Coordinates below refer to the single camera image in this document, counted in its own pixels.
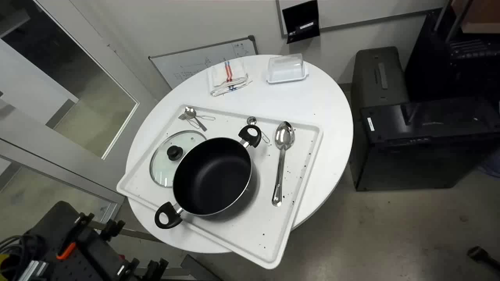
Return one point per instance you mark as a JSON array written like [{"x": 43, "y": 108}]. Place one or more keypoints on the glass lid with black knob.
[{"x": 163, "y": 168}]

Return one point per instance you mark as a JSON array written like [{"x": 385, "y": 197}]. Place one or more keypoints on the large metal spoon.
[{"x": 284, "y": 138}]

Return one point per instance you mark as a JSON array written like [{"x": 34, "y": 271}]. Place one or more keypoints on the black frying pan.
[{"x": 209, "y": 177}]

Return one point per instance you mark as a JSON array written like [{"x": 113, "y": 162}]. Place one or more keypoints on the clear plastic container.
[{"x": 287, "y": 71}]

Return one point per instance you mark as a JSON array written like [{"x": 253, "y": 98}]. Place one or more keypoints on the white plastic tray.
[{"x": 251, "y": 229}]

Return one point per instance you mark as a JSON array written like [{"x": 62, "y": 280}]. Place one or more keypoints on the small leaning whiteboard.
[{"x": 188, "y": 65}]

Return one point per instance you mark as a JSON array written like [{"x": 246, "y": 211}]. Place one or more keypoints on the black storage bin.
[{"x": 378, "y": 79}]

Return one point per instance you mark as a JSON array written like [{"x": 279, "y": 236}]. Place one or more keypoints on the black cabinet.
[{"x": 417, "y": 157}]

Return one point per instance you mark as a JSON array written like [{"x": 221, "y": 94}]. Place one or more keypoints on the black clamp equipment cart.
[{"x": 79, "y": 255}]

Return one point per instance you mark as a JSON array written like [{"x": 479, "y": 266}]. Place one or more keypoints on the black shelf unit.
[{"x": 448, "y": 68}]

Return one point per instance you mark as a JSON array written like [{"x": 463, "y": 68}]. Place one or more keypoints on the black object on floor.
[{"x": 479, "y": 255}]

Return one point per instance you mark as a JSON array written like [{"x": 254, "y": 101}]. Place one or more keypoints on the brown cardboard box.
[{"x": 482, "y": 16}]

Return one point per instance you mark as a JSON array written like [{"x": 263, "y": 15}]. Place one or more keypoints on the large wall whiteboard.
[{"x": 365, "y": 10}]

